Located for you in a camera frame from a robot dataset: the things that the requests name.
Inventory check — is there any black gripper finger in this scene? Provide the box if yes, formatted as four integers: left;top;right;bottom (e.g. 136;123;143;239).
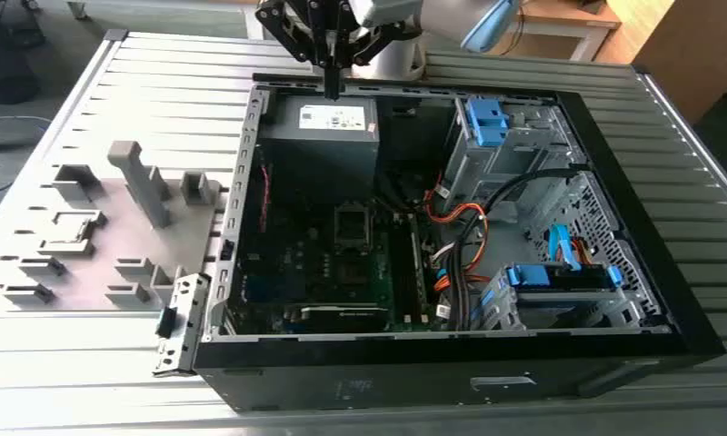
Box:
333;0;425;101
254;0;337;101

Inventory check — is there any metal socket cover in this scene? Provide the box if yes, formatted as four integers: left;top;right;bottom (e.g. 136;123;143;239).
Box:
333;200;377;251

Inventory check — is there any silver CPU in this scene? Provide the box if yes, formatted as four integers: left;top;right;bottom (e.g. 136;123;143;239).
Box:
52;212;94;244

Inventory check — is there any black CPU socket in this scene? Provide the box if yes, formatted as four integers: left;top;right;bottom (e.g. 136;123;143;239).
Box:
337;253;375;285

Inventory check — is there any grey power supply unit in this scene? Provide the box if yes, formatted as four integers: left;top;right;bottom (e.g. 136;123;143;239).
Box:
258;95;382;203

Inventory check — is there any blue plastic drive latch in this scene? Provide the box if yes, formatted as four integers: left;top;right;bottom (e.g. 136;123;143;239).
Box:
469;97;504;124
477;121;512;147

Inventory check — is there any tall grey drive cage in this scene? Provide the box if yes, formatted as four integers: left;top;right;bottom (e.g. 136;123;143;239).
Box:
445;94;588;214

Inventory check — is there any wooden desk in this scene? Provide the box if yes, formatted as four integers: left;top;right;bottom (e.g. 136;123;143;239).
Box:
484;0;625;63

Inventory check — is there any black RAM slot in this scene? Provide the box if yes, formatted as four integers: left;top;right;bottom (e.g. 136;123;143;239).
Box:
394;213;413;324
387;213;405;324
402;213;421;324

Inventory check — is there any green motherboard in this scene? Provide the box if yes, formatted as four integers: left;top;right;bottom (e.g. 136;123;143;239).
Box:
235;199;457;332

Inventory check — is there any green RAM stick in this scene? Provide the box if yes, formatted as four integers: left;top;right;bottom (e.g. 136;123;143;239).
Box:
406;212;431;322

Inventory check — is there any black office chair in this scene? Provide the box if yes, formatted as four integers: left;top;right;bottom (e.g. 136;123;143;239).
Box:
0;0;47;106

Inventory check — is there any grey printed parts rack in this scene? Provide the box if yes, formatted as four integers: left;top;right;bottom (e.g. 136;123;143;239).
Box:
0;139;231;314

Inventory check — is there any wooden cabinet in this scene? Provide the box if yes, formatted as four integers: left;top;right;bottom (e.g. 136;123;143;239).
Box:
633;0;727;126

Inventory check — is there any black graphics card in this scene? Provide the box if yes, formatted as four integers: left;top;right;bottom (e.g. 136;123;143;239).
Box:
283;302;393;333

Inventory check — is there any blue disk carrier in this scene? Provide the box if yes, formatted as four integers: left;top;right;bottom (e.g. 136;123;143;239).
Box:
505;264;621;292

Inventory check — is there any grey metal card retainer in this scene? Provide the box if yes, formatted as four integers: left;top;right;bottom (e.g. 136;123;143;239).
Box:
151;271;215;379

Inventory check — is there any teal plastic latch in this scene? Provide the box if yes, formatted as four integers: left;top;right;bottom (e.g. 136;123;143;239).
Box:
155;306;180;340

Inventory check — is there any grey disk bay cage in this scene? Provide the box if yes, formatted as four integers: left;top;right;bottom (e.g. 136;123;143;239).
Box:
470;263;666;332

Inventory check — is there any black PC case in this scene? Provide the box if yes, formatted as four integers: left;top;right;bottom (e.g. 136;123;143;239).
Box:
191;71;727;413

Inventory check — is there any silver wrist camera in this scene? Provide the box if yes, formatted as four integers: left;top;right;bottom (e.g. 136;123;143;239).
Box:
351;0;425;27

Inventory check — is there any thin red wire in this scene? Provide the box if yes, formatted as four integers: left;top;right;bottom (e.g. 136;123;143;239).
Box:
258;162;275;233

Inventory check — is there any orange power wire bundle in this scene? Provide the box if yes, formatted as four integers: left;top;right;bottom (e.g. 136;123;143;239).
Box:
422;189;493;294

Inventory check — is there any thick black cable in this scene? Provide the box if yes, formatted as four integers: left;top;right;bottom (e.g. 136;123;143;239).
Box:
445;166;590;331

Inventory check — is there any light blue floor cable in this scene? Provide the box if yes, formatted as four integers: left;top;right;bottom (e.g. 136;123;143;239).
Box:
0;114;60;199

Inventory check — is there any light blue data wire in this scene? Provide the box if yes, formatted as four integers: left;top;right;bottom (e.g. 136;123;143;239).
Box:
548;223;585;273

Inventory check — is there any orange disk power wire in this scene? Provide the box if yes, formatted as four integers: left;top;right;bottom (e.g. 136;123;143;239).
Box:
572;236;594;269

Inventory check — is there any blue plastic bay rail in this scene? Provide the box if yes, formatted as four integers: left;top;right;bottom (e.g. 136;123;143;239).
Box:
470;290;500;329

